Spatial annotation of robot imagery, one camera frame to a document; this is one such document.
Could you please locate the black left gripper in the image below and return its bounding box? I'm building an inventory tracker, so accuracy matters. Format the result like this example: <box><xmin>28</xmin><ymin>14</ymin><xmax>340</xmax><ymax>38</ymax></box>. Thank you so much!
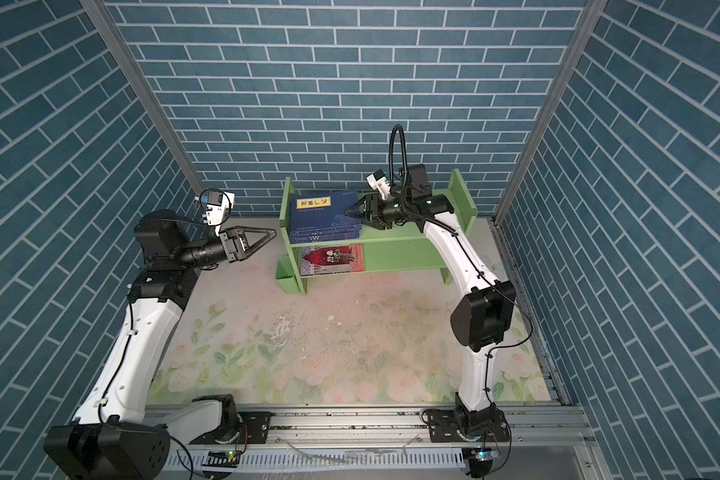
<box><xmin>174</xmin><ymin>227</ymin><xmax>273</xmax><ymax>274</ymax></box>

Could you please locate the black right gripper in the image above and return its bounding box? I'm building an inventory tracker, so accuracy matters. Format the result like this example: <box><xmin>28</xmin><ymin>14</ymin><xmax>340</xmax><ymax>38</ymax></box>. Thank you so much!
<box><xmin>348</xmin><ymin>194</ymin><xmax>414</xmax><ymax>231</ymax></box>

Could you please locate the blue book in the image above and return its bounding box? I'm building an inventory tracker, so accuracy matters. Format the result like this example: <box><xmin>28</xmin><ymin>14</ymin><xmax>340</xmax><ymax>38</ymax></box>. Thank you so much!
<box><xmin>288</xmin><ymin>190</ymin><xmax>362</xmax><ymax>244</ymax></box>

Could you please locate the red pink illustrated book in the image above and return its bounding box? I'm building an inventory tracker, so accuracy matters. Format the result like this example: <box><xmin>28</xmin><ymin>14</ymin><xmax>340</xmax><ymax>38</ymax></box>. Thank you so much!
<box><xmin>300</xmin><ymin>244</ymin><xmax>365</xmax><ymax>277</ymax></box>

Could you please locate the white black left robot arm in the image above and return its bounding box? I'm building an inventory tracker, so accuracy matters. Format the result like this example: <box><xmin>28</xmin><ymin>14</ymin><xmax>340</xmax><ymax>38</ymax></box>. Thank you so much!
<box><xmin>43</xmin><ymin>210</ymin><xmax>276</xmax><ymax>479</ymax></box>

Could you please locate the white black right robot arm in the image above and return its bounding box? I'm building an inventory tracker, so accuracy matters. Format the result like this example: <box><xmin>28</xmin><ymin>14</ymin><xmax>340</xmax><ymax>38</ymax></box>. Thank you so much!
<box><xmin>346</xmin><ymin>193</ymin><xmax>516</xmax><ymax>442</ymax></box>

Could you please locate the small green box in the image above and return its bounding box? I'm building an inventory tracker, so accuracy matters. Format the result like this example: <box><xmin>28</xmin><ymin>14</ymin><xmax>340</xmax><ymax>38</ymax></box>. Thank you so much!
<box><xmin>275</xmin><ymin>256</ymin><xmax>301</xmax><ymax>294</ymax></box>

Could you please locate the green two-tier shelf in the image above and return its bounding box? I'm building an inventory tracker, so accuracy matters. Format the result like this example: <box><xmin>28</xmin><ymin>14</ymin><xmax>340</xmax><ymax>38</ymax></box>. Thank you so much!
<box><xmin>278</xmin><ymin>177</ymin><xmax>451</xmax><ymax>295</ymax></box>

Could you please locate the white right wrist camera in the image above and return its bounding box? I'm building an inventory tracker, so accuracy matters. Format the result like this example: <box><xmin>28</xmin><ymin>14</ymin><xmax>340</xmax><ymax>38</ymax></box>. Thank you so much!
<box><xmin>366</xmin><ymin>169</ymin><xmax>392</xmax><ymax>201</ymax></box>

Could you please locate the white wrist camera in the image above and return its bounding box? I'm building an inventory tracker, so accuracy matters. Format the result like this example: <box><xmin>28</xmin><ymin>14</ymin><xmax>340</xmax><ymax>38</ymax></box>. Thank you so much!
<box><xmin>366</xmin><ymin>169</ymin><xmax>392</xmax><ymax>201</ymax></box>
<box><xmin>195</xmin><ymin>188</ymin><xmax>235</xmax><ymax>235</ymax></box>

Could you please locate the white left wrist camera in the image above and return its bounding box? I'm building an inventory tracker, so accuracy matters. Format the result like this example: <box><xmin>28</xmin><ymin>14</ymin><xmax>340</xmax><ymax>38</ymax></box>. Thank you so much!
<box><xmin>195</xmin><ymin>188</ymin><xmax>235</xmax><ymax>235</ymax></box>

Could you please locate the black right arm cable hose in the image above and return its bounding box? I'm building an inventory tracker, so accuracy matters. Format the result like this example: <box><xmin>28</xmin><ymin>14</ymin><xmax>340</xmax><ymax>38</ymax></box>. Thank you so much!
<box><xmin>388</xmin><ymin>124</ymin><xmax>409</xmax><ymax>199</ymax></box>

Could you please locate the aluminium corner frame post right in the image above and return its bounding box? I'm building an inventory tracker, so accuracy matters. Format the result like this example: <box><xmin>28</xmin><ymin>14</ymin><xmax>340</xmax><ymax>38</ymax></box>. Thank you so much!
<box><xmin>493</xmin><ymin>0</ymin><xmax>608</xmax><ymax>227</ymax></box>

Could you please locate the aluminium corner frame post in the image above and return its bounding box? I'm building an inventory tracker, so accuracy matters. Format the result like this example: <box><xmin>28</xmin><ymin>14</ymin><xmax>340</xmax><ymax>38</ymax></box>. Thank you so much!
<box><xmin>80</xmin><ymin>0</ymin><xmax>205</xmax><ymax>195</ymax></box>
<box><xmin>493</xmin><ymin>0</ymin><xmax>608</xmax><ymax>227</ymax></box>

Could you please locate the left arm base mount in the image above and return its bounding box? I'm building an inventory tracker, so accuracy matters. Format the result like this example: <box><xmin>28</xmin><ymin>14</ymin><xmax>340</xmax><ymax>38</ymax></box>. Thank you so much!
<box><xmin>190</xmin><ymin>411</ymin><xmax>273</xmax><ymax>447</ymax></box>

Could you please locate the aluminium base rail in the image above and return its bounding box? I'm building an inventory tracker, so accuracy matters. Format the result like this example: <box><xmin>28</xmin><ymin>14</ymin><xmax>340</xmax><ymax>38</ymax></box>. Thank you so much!
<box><xmin>145</xmin><ymin>403</ymin><xmax>608</xmax><ymax>479</ymax></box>

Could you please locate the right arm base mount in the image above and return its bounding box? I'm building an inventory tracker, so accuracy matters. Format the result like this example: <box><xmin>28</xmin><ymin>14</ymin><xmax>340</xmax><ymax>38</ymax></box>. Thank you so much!
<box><xmin>419</xmin><ymin>406</ymin><xmax>511</xmax><ymax>443</ymax></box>

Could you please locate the aluminium corner frame post left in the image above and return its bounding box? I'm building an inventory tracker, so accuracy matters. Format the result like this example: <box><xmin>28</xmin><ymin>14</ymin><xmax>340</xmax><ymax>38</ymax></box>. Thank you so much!
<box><xmin>80</xmin><ymin>0</ymin><xmax>205</xmax><ymax>195</ymax></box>

